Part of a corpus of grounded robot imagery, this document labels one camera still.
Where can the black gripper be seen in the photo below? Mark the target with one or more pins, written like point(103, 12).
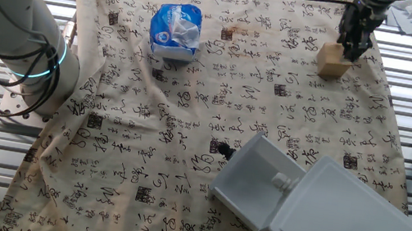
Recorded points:
point(362, 18)

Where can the light wooden cube block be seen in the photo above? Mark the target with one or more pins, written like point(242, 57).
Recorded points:
point(332, 63)

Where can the black drawer knob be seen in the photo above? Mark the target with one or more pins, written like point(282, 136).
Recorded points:
point(226, 151)

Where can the blue tissue pack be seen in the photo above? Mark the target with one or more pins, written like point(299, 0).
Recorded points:
point(174, 29)

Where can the beige calligraphy print cloth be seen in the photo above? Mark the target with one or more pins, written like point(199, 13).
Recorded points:
point(187, 129)

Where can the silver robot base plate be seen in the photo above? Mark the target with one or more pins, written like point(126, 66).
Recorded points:
point(14, 110)

